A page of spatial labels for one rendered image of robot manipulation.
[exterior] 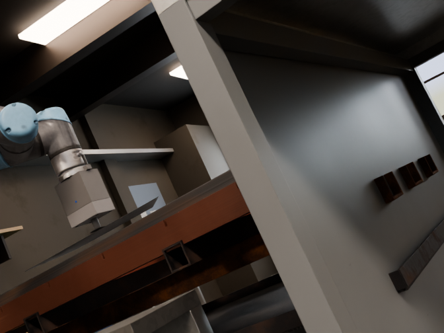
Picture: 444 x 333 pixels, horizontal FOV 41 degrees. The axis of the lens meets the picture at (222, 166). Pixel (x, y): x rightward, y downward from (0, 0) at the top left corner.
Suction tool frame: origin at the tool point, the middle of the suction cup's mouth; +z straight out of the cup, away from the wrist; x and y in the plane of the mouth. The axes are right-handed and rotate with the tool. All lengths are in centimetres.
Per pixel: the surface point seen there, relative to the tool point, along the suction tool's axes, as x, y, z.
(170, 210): 3.0, -22.1, 2.2
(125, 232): 2.8, -9.2, 1.8
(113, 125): -585, 412, -217
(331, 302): 41, -62, 24
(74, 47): -345, 242, -225
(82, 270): 7.1, 2.4, 5.1
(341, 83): -18, -59, -7
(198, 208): 7.5, -31.1, 4.9
